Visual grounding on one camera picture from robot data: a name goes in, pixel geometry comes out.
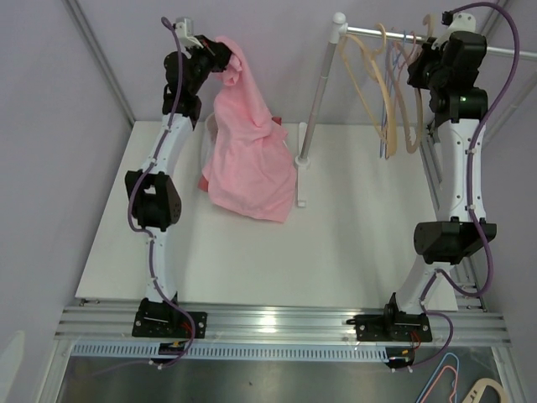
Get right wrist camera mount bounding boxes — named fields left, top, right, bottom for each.
left=431, top=12, right=477, bottom=50

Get white slotted cable duct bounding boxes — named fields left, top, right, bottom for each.
left=71, top=341, right=388, bottom=363

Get beige wooden hanger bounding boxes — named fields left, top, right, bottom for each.
left=338, top=23, right=399, bottom=159
left=394, top=13, right=440, bottom=154

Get grey rack upright pole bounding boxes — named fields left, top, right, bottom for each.
left=295, top=12, right=347, bottom=168

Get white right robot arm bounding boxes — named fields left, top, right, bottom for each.
left=381, top=30, right=497, bottom=340

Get white plastic basket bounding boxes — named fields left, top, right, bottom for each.
left=201, top=113, right=218, bottom=167

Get blue wire hanger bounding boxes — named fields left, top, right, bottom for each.
left=379, top=39, right=402, bottom=160

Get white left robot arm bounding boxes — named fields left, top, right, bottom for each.
left=125, top=35, right=232, bottom=337

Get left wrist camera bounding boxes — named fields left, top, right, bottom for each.
left=174, top=17, right=202, bottom=49

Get white rack foot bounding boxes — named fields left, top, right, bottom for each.
left=295, top=122, right=310, bottom=208

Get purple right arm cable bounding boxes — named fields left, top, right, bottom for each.
left=389, top=2, right=521, bottom=370

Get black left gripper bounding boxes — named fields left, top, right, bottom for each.
left=185, top=36, right=235, bottom=97

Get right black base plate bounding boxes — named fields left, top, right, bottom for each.
left=346, top=313, right=432, bottom=343

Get aluminium mounting rail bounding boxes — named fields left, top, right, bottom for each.
left=55, top=300, right=512, bottom=347

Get pink wire hanger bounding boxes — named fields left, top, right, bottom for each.
left=381, top=41, right=423, bottom=160

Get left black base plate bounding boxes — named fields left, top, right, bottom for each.
left=132, top=311, right=207, bottom=339

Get silver clothes rail bar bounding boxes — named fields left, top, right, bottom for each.
left=347, top=27, right=536, bottom=62

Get pink and blue spare hangers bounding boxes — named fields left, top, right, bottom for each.
left=415, top=353, right=461, bottom=403

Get light pink t shirt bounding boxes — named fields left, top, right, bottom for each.
left=202, top=36, right=297, bottom=223

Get beige spare hanger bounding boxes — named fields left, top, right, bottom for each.
left=461, top=378, right=509, bottom=403

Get coral red t shirt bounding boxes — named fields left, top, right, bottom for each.
left=198, top=117, right=282, bottom=192

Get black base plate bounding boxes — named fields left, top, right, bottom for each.
left=132, top=311, right=207, bottom=339
left=346, top=313, right=432, bottom=343

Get grey right rack pole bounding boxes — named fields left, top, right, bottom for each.
left=485, top=69, right=536, bottom=142

